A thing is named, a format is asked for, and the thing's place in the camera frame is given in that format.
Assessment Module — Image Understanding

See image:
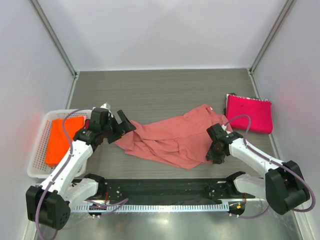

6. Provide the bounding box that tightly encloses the salmon pink t shirt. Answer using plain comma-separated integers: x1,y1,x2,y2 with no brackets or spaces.
115,104,228,170

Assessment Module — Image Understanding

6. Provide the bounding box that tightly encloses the orange t shirt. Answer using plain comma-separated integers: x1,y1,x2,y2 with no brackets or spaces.
44,116,86,167

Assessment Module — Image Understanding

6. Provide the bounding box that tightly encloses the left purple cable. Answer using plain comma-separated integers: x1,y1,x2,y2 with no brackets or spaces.
34,108,130,240

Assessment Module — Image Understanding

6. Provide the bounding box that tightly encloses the right aluminium frame post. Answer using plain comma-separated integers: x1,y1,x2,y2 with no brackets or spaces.
247,0,297,75

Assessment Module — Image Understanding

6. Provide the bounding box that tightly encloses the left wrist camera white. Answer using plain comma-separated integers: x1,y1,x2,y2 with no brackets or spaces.
100,102,112,116

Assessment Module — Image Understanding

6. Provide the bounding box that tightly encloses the striped folded shirt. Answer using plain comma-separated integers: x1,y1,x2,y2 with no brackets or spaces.
226,93,270,102

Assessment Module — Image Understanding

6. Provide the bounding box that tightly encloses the folded magenta t shirt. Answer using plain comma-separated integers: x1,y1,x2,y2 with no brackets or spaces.
225,96,273,135

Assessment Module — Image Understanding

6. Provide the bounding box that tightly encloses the magenta shirt in basket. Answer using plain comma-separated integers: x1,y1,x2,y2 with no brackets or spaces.
84,119,90,129

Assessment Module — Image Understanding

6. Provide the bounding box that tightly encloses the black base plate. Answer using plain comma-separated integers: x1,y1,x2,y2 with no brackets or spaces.
89,178,255,205

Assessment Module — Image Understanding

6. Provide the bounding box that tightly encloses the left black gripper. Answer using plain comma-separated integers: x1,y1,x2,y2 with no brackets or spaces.
101,110,136,144

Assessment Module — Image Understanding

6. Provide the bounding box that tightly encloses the aluminium frame post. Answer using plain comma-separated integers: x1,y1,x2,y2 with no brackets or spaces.
29,0,77,79
247,0,297,75

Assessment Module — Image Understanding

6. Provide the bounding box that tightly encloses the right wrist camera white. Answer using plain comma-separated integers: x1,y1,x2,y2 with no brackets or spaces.
221,124,232,132

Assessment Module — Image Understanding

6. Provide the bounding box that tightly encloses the white plastic basket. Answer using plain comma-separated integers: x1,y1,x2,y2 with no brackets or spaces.
27,109,92,179

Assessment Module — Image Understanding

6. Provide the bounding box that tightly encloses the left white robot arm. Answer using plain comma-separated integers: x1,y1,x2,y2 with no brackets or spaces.
25,103,136,230

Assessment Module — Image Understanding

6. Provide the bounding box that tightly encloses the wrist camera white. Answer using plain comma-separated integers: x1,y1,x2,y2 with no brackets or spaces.
221,124,232,132
100,102,112,116

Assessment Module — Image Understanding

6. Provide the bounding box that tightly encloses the left aluminium frame post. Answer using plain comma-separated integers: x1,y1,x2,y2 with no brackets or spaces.
29,0,77,79

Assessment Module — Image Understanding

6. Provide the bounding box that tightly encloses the slotted cable duct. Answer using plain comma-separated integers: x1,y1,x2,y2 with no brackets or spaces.
71,202,230,213

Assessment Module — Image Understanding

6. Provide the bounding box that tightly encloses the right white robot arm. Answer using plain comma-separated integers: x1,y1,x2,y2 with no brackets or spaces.
206,123,313,215

